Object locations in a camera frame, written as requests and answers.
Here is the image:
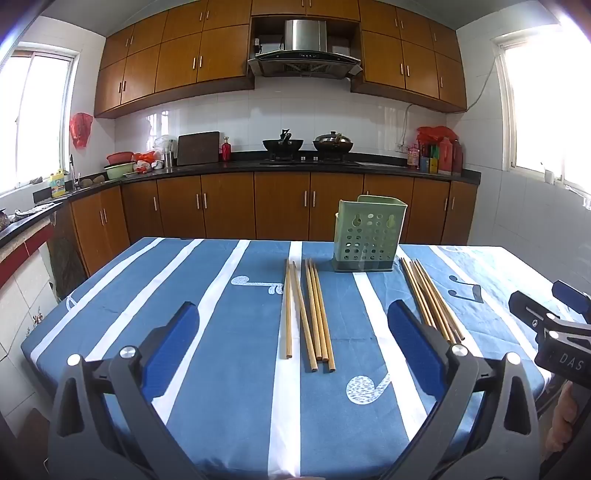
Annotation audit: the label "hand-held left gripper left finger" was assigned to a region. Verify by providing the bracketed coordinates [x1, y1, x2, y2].
[47, 301, 200, 480]

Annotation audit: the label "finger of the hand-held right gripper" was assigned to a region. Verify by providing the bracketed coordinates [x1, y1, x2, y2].
[508, 291, 563, 334]
[551, 280, 591, 325]

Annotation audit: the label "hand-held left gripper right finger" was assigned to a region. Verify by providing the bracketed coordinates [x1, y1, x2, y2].
[387, 299, 542, 480]

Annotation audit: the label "bamboo chopstick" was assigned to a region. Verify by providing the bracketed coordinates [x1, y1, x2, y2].
[291, 261, 319, 372]
[308, 258, 329, 363]
[416, 258, 466, 343]
[403, 258, 448, 341]
[313, 260, 336, 373]
[399, 257, 438, 328]
[408, 259, 454, 343]
[303, 259, 325, 363]
[285, 258, 293, 361]
[412, 258, 461, 344]

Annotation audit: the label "green perforated chopstick holder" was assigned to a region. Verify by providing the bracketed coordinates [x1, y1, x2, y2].
[331, 195, 409, 274]

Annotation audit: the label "person's right hand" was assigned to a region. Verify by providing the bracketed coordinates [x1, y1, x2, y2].
[545, 384, 576, 456]

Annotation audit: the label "blue white striped tablecloth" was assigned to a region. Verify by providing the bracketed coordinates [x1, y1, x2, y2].
[21, 237, 591, 480]

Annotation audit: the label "brown base cabinets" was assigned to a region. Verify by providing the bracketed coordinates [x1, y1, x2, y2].
[53, 172, 478, 278]

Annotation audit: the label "brown kitchen cabinets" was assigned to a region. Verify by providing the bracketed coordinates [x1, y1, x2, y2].
[0, 151, 482, 250]

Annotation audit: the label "sliding glass window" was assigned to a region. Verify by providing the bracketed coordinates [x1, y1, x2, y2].
[0, 46, 77, 197]
[496, 37, 591, 185]

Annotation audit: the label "red bag over bottles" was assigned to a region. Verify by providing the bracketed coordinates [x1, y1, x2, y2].
[417, 126, 459, 145]

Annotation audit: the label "dark cutting board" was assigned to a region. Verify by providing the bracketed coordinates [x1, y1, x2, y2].
[177, 131, 221, 166]

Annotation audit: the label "black gas stove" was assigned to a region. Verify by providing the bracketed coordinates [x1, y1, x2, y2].
[259, 156, 361, 167]

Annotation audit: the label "black pot with lid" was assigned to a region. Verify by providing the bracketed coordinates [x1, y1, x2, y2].
[312, 131, 354, 153]

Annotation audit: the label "black wok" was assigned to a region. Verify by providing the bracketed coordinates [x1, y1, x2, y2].
[262, 129, 305, 153]

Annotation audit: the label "red hanging plastic bag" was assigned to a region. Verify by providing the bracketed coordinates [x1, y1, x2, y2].
[69, 112, 94, 149]

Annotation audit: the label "steel range hood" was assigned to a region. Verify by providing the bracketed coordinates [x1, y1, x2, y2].
[247, 19, 363, 79]

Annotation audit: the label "white wall cable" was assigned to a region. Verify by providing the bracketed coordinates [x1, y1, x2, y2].
[400, 58, 499, 147]

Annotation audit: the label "brown wall cabinets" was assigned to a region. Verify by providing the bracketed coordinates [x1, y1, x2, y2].
[93, 0, 468, 119]

